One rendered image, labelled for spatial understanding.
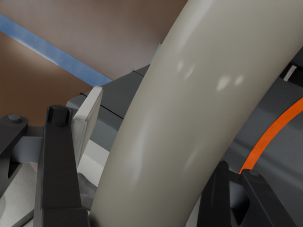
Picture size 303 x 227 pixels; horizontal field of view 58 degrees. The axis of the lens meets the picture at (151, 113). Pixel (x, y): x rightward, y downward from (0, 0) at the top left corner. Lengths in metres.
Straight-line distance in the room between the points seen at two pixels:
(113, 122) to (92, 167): 0.11
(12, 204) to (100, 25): 1.14
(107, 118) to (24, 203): 0.26
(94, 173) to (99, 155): 0.04
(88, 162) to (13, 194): 0.17
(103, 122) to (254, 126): 0.90
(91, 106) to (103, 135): 0.48
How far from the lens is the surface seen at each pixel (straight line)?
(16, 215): 0.52
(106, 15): 1.48
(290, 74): 1.30
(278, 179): 1.51
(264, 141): 1.41
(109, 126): 0.63
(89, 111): 0.15
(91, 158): 0.62
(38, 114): 1.88
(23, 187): 0.53
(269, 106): 1.36
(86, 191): 0.64
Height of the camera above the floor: 1.31
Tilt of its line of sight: 63 degrees down
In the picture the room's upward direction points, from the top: 133 degrees counter-clockwise
